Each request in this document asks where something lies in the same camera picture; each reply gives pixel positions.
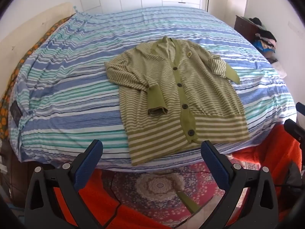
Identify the cream headboard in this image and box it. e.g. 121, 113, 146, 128
0, 2, 77, 101

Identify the blue striped bed sheet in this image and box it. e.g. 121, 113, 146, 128
8, 6, 298, 171

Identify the dark wooden bed frame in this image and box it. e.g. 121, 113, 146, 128
0, 143, 39, 211

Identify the dark wooden cabinet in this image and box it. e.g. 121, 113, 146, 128
234, 15, 261, 44

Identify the green striped cardigan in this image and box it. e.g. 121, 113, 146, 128
104, 36, 250, 166

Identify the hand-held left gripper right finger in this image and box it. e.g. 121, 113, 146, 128
200, 140, 280, 229

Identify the patterned rug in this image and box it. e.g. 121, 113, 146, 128
101, 155, 261, 227

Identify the pile of clothes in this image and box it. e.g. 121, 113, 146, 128
248, 17, 279, 60

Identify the dark mattress label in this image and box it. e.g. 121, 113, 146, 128
10, 101, 25, 126

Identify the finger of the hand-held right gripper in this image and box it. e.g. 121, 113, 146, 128
284, 118, 305, 146

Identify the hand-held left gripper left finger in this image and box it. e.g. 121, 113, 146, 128
24, 139, 105, 229

